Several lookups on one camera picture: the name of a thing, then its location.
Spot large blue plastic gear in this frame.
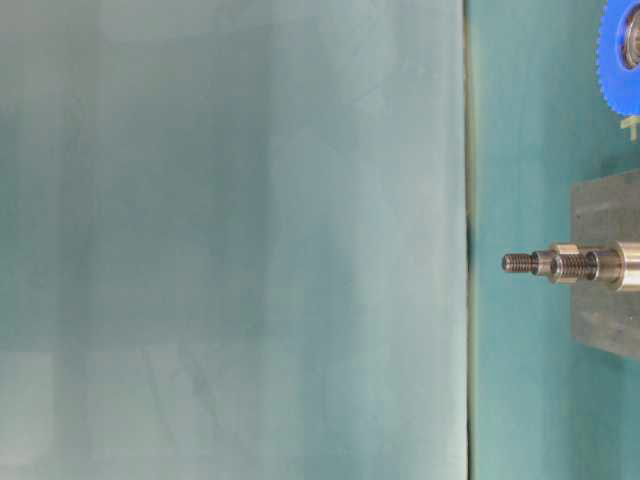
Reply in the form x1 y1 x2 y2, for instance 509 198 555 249
596 1 639 116

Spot threaded steel shaft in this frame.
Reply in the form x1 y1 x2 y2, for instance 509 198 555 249
501 241 639 293

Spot grey metal base block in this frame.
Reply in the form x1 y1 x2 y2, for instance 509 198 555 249
570 170 639 358

